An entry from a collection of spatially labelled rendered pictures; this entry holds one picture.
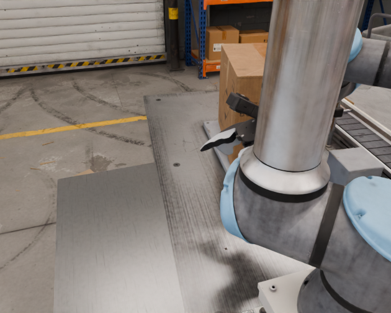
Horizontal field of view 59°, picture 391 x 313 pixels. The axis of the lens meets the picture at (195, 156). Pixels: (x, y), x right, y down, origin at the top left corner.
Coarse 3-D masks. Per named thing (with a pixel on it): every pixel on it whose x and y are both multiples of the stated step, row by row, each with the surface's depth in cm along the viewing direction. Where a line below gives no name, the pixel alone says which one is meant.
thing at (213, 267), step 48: (144, 96) 146; (192, 96) 146; (384, 96) 146; (192, 144) 112; (336, 144) 112; (192, 192) 91; (192, 240) 77; (240, 240) 77; (192, 288) 66; (240, 288) 66
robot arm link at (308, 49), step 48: (288, 0) 32; (336, 0) 30; (288, 48) 34; (336, 48) 33; (288, 96) 36; (336, 96) 37; (288, 144) 39; (240, 192) 45; (288, 192) 40; (288, 240) 43
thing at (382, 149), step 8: (336, 120) 116; (344, 120) 116; (352, 120) 116; (344, 128) 111; (352, 128) 111; (360, 128) 111; (352, 136) 107; (360, 136) 107; (368, 136) 107; (376, 136) 107; (368, 144) 102; (376, 144) 102; (384, 144) 102; (376, 152) 98; (384, 152) 98; (384, 160) 95
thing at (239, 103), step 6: (228, 96) 67; (234, 96) 65; (240, 96) 65; (228, 102) 66; (234, 102) 65; (240, 102) 65; (246, 102) 65; (252, 102) 66; (234, 108) 65; (240, 108) 65; (246, 108) 65; (252, 108) 66; (258, 108) 66; (246, 114) 66; (252, 114) 66
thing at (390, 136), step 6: (342, 102) 109; (348, 108) 106; (354, 108) 104; (354, 114) 104; (360, 114) 101; (366, 120) 99; (372, 120) 97; (372, 126) 96; (378, 126) 94; (384, 132) 92; (390, 138) 90
